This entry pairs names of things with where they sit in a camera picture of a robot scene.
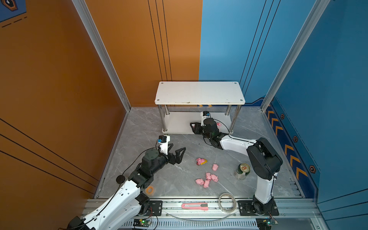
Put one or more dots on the pink utility knife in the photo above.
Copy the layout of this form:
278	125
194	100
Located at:
195	206

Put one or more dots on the right circuit board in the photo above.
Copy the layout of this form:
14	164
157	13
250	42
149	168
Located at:
264	224

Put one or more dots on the pink pig toy right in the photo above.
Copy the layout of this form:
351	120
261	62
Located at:
214	178

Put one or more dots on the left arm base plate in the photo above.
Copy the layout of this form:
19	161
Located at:
153	206

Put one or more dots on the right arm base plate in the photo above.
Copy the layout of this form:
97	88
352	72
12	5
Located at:
256	208

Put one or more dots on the coiled clear tube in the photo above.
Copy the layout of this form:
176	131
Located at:
227	203

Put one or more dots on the white two-tier shelf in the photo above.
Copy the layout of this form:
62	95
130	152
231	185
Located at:
198	93

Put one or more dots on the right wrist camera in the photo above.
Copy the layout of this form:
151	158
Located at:
205	115

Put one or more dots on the left circuit board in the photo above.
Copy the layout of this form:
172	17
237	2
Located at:
142	223

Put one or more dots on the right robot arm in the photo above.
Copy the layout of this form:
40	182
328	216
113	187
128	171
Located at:
264	159

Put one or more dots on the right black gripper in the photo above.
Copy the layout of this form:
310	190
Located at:
196	128

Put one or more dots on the pink yellow figure toy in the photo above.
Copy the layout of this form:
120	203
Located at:
201	161

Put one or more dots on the circuit board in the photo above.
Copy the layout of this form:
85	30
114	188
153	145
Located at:
142	223
264	224

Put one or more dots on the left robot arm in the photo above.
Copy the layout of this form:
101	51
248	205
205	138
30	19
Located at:
129	200

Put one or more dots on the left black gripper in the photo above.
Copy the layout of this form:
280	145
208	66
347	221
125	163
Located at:
177	158

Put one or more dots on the pink pig toy left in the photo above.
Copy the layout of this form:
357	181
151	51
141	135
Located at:
200	181

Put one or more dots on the orange tape roll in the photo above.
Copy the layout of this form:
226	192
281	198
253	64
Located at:
150	190

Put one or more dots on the pink pig toy bottom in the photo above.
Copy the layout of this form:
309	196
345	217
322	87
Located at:
206	183

